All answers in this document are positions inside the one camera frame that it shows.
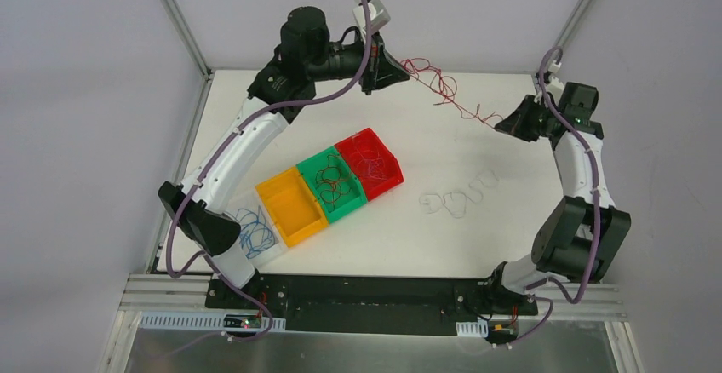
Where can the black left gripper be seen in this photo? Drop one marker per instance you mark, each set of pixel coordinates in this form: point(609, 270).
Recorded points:
point(371, 64)

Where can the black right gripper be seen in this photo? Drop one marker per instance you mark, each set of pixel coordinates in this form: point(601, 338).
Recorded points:
point(533, 120)

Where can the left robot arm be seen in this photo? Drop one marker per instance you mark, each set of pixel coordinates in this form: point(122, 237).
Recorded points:
point(307, 68)

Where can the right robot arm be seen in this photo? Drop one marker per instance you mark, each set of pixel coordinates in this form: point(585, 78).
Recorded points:
point(577, 243)

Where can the red plastic bin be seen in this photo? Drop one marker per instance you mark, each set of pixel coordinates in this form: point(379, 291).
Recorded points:
point(376, 168)

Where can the green plastic bin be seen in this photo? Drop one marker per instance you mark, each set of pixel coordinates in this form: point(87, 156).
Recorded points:
point(333, 184)

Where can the yellow plastic bin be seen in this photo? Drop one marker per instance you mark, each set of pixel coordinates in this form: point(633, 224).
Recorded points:
point(293, 208)

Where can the clear plastic bin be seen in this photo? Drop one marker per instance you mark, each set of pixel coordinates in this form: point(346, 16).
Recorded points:
point(260, 240)

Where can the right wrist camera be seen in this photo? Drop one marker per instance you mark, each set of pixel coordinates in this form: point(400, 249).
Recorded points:
point(553, 80)

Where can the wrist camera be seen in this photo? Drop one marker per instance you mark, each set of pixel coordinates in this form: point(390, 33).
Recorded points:
point(379, 16)
point(553, 80)

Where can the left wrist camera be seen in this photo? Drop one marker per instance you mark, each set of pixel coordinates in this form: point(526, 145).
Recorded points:
point(379, 16)

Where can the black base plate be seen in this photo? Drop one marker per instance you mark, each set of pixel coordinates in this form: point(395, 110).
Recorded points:
point(384, 305)

